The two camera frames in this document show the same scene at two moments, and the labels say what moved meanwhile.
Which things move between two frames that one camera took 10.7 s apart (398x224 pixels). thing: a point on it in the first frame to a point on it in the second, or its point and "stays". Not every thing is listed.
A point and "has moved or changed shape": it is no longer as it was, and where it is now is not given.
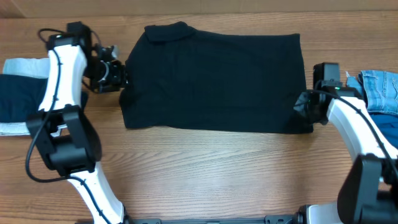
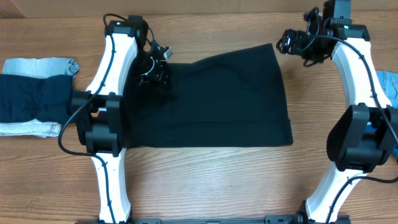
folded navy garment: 20,96 stays
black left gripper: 119,79 to 158,79
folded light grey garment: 37,68 stays
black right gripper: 303,106 to 288,41
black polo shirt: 178,78 has moved or changed shape
